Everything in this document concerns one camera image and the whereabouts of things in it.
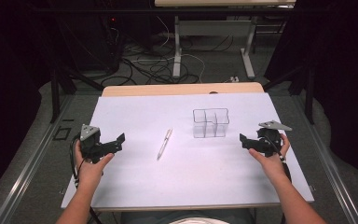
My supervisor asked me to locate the white table mat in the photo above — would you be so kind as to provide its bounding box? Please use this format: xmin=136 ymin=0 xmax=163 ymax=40
xmin=61 ymin=91 xmax=315 ymax=210

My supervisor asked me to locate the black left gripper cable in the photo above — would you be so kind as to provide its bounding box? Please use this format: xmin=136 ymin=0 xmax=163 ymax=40
xmin=69 ymin=133 xmax=103 ymax=224

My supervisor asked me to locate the white metal frame desk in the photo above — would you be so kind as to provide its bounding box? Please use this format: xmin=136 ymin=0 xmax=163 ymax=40
xmin=154 ymin=0 xmax=296 ymax=80

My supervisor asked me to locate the white pen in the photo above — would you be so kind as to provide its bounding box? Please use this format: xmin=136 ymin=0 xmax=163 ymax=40
xmin=156 ymin=128 xmax=173 ymax=161

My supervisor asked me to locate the dark curtain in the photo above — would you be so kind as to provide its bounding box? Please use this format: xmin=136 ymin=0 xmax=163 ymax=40
xmin=0 ymin=0 xmax=55 ymax=204
xmin=264 ymin=0 xmax=358 ymax=185

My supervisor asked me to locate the aluminium floor rail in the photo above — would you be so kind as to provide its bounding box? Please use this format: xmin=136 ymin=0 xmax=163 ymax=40
xmin=287 ymin=92 xmax=358 ymax=224
xmin=0 ymin=94 xmax=74 ymax=224

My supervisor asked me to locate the person's lap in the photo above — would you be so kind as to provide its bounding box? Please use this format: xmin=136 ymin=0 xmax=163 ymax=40
xmin=119 ymin=208 xmax=257 ymax=224

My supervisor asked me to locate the tangle of black floor cables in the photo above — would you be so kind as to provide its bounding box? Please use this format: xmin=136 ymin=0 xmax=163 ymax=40
xmin=101 ymin=34 xmax=234 ymax=87

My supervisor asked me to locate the black metal stand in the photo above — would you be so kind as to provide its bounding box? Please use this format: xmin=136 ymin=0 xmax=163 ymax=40
xmin=49 ymin=63 xmax=105 ymax=124
xmin=262 ymin=63 xmax=316 ymax=125

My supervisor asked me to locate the black computer tower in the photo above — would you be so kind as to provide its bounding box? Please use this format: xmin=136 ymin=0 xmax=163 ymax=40
xmin=59 ymin=12 xmax=122 ymax=73

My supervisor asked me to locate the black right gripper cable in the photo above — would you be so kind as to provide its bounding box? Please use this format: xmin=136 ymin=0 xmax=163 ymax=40
xmin=262 ymin=133 xmax=293 ymax=185

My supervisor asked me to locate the person's left hand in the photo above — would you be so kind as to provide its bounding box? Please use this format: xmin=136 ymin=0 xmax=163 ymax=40
xmin=74 ymin=139 xmax=116 ymax=188

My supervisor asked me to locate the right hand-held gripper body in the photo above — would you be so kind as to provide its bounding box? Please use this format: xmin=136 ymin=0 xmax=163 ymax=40
xmin=255 ymin=119 xmax=293 ymax=157

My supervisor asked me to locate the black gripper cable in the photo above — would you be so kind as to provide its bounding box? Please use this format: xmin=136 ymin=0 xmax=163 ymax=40
xmin=262 ymin=133 xmax=293 ymax=185
xmin=69 ymin=133 xmax=103 ymax=224

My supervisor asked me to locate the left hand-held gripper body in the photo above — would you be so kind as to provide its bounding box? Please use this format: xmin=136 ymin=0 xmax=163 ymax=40
xmin=79 ymin=124 xmax=117 ymax=164

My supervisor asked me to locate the clear plastic compartment organizer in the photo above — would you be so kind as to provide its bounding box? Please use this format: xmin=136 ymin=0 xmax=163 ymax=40
xmin=192 ymin=107 xmax=230 ymax=139

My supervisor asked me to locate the person's right hand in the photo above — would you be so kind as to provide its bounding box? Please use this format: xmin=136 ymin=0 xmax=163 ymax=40
xmin=248 ymin=133 xmax=291 ymax=185

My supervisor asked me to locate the white floor cable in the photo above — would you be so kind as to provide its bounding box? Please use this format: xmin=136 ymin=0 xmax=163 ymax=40
xmin=155 ymin=15 xmax=207 ymax=84

